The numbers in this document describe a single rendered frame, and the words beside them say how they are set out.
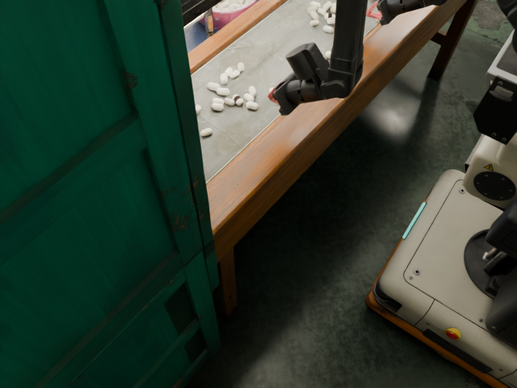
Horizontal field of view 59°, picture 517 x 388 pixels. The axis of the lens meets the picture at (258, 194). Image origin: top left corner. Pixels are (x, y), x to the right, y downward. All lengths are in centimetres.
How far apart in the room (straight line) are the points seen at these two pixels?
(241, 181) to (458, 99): 168
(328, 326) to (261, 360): 28
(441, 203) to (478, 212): 13
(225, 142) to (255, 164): 12
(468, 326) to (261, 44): 111
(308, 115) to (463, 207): 79
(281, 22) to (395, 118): 100
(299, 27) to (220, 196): 71
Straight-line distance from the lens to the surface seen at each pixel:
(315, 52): 104
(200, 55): 146
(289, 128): 125
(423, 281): 165
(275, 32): 157
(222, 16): 162
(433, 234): 174
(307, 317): 181
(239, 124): 129
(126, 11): 50
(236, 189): 113
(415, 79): 264
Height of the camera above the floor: 172
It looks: 58 degrees down
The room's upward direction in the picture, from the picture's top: 2 degrees clockwise
